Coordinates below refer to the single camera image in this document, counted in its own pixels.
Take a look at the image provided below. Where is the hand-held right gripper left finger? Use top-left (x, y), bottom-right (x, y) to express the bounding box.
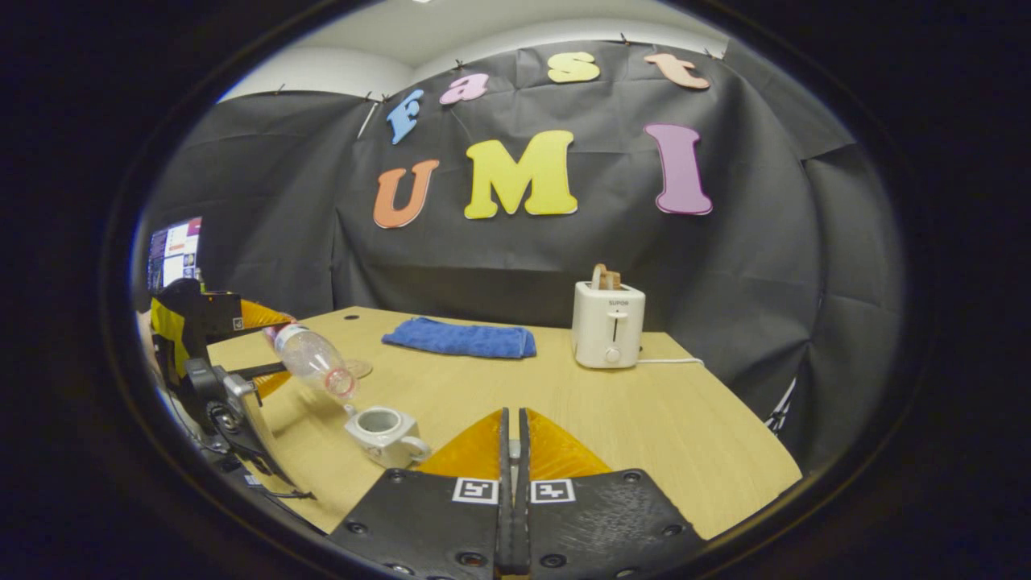
top-left (329, 407), bottom-right (511, 580)

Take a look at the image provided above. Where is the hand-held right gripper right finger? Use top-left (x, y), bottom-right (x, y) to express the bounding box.
top-left (520, 407), bottom-right (706, 580)

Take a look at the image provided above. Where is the clear plastic water bottle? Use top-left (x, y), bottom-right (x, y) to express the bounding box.
top-left (264, 322), bottom-right (358, 402)

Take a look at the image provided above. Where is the white ceramic teacup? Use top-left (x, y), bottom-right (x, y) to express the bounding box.
top-left (344, 405), bottom-right (433, 470)

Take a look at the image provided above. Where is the computer monitor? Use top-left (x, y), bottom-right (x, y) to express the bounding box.
top-left (147, 216), bottom-right (205, 293)

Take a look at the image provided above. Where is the blue folded towel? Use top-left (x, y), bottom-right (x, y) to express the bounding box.
top-left (381, 317), bottom-right (538, 360)

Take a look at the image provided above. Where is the white toaster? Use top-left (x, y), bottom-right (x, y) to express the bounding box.
top-left (571, 280), bottom-right (647, 371)

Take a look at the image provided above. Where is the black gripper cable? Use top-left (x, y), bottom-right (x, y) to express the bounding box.
top-left (242, 463), bottom-right (317, 502)

